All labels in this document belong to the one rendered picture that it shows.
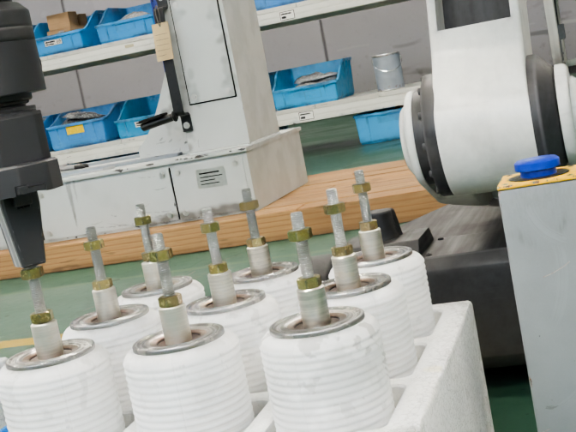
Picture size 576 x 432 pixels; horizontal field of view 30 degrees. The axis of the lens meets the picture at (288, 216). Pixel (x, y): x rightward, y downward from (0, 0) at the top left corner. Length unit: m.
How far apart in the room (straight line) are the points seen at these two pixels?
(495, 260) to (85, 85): 9.14
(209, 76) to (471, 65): 1.95
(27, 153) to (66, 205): 2.40
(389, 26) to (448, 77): 8.16
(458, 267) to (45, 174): 0.62
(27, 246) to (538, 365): 0.46
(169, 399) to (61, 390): 0.10
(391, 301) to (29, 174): 0.32
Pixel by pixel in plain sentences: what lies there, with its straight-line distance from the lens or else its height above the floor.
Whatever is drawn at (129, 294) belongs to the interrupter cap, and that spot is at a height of 0.25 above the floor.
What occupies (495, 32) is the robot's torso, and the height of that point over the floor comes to 0.45.
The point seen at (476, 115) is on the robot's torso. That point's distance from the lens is 1.18.
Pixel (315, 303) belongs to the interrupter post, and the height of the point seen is 0.27.
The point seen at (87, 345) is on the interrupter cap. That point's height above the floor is 0.25.
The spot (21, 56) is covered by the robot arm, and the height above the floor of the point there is 0.50.
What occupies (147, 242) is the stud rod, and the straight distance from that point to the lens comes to 1.13.
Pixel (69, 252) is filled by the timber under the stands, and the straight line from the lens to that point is 3.21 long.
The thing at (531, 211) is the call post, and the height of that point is 0.29.
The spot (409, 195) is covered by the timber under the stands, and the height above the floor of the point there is 0.07.
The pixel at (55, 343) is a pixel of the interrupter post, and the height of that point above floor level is 0.26.
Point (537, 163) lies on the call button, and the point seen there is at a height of 0.33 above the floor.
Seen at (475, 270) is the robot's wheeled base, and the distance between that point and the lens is 1.32.
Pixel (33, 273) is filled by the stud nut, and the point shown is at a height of 0.32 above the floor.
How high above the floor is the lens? 0.45
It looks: 7 degrees down
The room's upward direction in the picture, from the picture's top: 11 degrees counter-clockwise
